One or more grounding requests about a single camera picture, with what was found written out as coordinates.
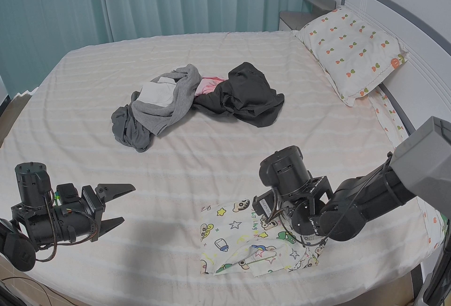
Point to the grey bedside table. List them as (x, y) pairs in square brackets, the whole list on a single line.
[(294, 19)]

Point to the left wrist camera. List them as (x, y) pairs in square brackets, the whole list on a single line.
[(67, 193)]

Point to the black garment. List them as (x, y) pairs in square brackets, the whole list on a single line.
[(250, 93)]

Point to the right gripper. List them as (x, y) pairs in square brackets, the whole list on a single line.
[(267, 207)]

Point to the pink garment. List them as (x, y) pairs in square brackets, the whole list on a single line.
[(208, 84)]

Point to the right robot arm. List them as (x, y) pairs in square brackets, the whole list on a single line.
[(419, 160)]

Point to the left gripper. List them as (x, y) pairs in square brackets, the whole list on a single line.
[(77, 223)]

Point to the white printed pillow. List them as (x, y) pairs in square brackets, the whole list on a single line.
[(352, 51)]

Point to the dark grey garment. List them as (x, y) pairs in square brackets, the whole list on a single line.
[(127, 128)]

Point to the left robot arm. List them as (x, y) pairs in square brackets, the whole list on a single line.
[(33, 185)]

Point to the light grey garment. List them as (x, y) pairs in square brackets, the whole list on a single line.
[(179, 100)]

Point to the white printed pyjama top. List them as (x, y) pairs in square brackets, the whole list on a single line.
[(232, 241)]

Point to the bed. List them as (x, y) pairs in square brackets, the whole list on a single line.
[(211, 156)]

